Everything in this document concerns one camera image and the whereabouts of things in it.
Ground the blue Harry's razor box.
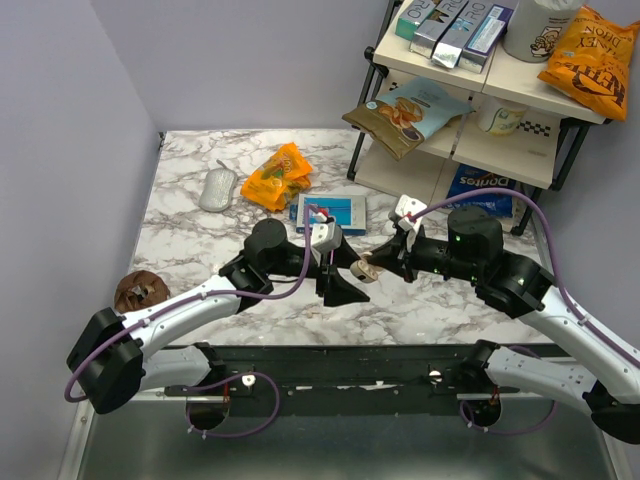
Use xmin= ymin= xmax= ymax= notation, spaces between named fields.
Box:
xmin=289 ymin=194 xmax=367 ymax=236

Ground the blue Doritos bag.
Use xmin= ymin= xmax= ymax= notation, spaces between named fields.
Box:
xmin=446 ymin=164 xmax=516 ymax=218

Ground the black beige shelf rack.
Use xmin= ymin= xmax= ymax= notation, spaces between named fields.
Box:
xmin=346 ymin=0 xmax=621 ymax=237

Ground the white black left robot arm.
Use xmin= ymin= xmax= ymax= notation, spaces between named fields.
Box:
xmin=64 ymin=218 xmax=369 ymax=414

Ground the grey glitter pouch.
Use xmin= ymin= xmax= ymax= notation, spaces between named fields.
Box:
xmin=198 ymin=160 xmax=238 ymax=213

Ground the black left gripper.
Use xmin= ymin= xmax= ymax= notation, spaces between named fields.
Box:
xmin=264 ymin=234 xmax=371 ymax=308

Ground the orange candy bag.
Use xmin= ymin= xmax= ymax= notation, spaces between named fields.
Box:
xmin=241 ymin=143 xmax=313 ymax=212

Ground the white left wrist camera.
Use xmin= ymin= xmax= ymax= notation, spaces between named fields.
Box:
xmin=311 ymin=222 xmax=343 ymax=256

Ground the silver RO box left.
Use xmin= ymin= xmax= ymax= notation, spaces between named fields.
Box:
xmin=409 ymin=0 xmax=468 ymax=58

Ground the green RO box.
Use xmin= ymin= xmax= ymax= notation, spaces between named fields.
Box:
xmin=395 ymin=0 xmax=438 ymax=40

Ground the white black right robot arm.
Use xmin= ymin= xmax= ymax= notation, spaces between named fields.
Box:
xmin=368 ymin=206 xmax=639 ymax=444

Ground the silver RO box middle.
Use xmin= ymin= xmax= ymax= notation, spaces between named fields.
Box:
xmin=431 ymin=1 xmax=492 ymax=69

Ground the blue gold chips bag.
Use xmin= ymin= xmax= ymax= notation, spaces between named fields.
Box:
xmin=342 ymin=77 xmax=472 ymax=161

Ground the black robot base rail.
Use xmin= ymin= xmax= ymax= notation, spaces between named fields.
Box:
xmin=164 ymin=345 xmax=497 ymax=417

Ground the white yellow cup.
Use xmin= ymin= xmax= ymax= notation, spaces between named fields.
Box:
xmin=475 ymin=96 xmax=529 ymax=137

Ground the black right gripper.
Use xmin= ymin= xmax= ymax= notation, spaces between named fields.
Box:
xmin=368 ymin=224 xmax=481 ymax=283

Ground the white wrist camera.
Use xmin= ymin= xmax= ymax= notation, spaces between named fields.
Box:
xmin=389 ymin=194 xmax=427 ymax=234
xmin=311 ymin=222 xmax=343 ymax=256

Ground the white popcorn tub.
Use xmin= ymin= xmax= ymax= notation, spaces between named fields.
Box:
xmin=503 ymin=0 xmax=585 ymax=63

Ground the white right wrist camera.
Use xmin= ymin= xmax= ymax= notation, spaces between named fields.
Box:
xmin=389 ymin=194 xmax=427 ymax=234

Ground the beige small earbud case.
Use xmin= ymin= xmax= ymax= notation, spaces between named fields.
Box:
xmin=350 ymin=252 xmax=384 ymax=284

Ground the purple blue box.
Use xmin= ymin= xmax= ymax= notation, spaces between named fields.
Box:
xmin=458 ymin=4 xmax=514 ymax=73

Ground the silver ro box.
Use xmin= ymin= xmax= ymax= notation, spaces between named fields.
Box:
xmin=409 ymin=0 xmax=468 ymax=58
xmin=431 ymin=1 xmax=492 ymax=69

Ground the orange honey dijon chips bag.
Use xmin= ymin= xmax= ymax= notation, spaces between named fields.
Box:
xmin=538 ymin=5 xmax=639 ymax=122

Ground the brown paper cupcake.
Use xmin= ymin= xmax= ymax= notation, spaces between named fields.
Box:
xmin=114 ymin=270 xmax=170 ymax=313

